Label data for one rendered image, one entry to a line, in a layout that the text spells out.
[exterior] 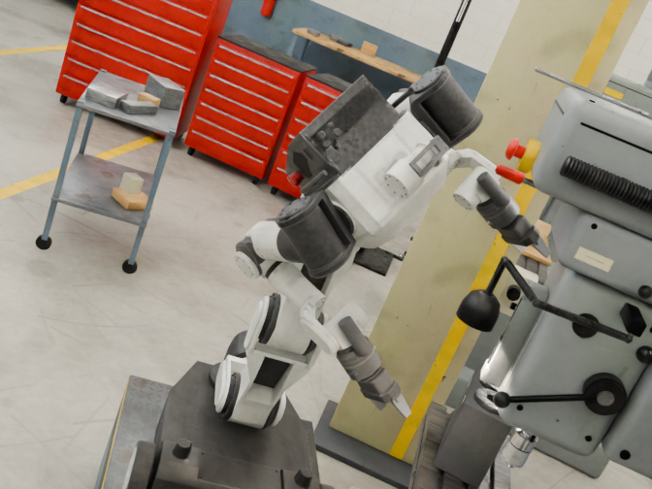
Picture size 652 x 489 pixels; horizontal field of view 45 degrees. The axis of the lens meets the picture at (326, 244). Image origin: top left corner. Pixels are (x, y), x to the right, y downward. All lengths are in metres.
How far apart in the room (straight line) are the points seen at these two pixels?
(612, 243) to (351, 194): 0.54
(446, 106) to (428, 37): 8.72
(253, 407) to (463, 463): 0.68
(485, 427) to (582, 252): 0.67
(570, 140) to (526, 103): 1.86
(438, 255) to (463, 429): 1.47
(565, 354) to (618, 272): 0.18
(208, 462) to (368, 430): 1.49
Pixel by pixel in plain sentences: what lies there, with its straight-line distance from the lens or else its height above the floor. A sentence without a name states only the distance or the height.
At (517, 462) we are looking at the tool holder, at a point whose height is 1.22.
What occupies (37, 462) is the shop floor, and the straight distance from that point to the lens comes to 3.04.
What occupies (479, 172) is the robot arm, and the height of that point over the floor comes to 1.59.
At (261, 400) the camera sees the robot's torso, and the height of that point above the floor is 0.75.
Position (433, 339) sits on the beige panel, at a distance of 3.40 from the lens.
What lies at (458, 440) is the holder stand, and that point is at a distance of 1.92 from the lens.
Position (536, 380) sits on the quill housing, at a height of 1.42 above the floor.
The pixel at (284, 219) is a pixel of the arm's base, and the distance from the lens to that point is 1.56.
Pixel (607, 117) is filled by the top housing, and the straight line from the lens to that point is 1.29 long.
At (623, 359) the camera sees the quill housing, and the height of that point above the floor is 1.52.
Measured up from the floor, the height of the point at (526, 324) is 1.48.
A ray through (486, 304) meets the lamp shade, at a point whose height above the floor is 1.50.
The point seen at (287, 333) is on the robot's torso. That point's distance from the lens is 2.08.
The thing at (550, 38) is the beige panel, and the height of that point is 1.94.
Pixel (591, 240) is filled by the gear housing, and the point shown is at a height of 1.69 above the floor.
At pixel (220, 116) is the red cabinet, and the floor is 0.42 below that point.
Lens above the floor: 1.96
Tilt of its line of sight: 20 degrees down
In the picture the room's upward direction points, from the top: 22 degrees clockwise
